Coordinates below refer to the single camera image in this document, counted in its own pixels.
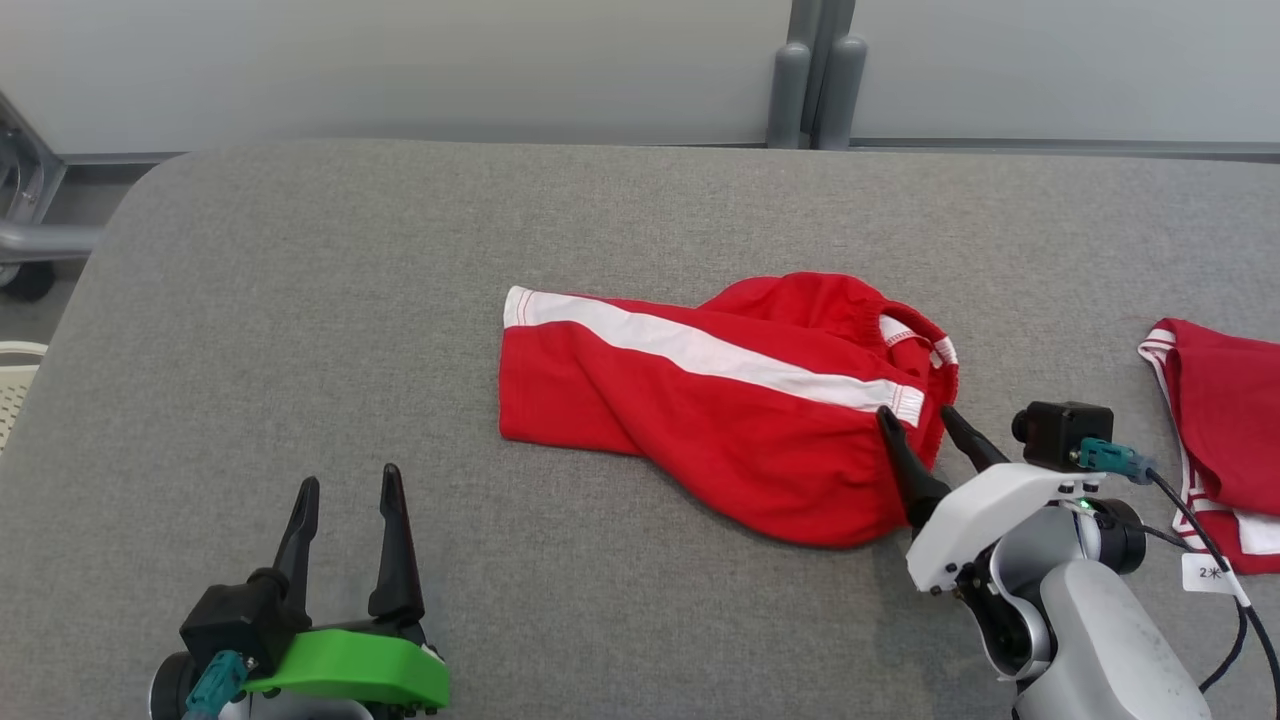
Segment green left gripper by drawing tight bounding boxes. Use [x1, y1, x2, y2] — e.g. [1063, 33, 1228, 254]
[243, 463, 452, 714]

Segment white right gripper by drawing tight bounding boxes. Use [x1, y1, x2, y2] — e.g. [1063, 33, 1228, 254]
[875, 405, 1107, 596]

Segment red shorts with white stripe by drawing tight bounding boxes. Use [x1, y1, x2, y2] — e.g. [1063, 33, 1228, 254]
[498, 272, 961, 550]

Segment red Bulls basketball jersey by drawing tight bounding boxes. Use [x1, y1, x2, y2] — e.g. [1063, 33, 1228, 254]
[1138, 318, 1280, 577]

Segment white perforated laundry basket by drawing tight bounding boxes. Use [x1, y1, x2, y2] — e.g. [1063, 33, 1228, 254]
[0, 340, 49, 453]

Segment teal right camera connector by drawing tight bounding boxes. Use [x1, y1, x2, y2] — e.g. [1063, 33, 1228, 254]
[1078, 438, 1157, 487]

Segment teal camera connector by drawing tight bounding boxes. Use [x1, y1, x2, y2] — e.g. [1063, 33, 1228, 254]
[1078, 438, 1157, 487]
[183, 650, 249, 720]

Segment teal left camera connector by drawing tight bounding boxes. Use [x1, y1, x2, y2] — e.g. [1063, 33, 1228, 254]
[183, 650, 249, 720]

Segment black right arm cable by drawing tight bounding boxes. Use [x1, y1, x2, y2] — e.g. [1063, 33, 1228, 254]
[1140, 468, 1280, 701]

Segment white right cable label tag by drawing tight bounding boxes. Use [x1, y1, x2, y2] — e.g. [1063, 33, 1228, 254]
[1181, 553, 1252, 603]

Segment grey partition base rail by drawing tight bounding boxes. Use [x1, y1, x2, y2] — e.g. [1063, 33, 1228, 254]
[58, 151, 189, 167]
[850, 137, 1280, 164]

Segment short grey round post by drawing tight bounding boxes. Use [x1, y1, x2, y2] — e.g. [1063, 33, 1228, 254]
[767, 42, 812, 151]
[818, 35, 868, 151]

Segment grey metal trolley frame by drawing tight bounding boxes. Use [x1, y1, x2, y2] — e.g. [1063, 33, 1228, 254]
[0, 93, 106, 303]

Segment grey vertical partition frame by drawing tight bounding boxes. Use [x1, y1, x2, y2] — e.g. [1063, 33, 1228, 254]
[788, 0, 858, 143]

